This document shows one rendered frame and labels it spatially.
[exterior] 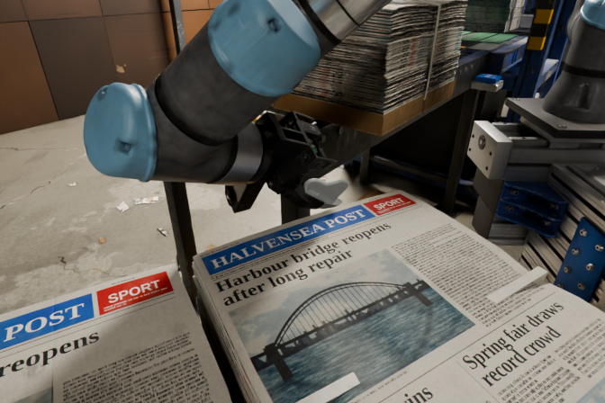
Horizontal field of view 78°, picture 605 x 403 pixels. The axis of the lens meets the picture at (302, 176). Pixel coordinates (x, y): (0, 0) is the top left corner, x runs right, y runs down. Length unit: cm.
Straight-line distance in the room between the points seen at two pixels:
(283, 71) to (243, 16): 4
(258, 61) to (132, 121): 10
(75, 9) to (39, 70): 59
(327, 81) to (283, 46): 52
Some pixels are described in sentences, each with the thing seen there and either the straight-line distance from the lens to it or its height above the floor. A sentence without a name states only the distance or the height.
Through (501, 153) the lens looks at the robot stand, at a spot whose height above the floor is 75.
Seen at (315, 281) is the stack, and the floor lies 83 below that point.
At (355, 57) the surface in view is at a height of 95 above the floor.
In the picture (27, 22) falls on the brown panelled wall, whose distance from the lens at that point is 374.
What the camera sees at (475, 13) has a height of 90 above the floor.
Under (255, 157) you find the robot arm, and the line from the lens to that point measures 38.
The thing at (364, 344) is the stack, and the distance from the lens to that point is 31.
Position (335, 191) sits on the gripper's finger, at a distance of 52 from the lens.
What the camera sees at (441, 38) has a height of 96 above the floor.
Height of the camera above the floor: 107
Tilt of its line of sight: 28 degrees down
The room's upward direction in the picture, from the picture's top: straight up
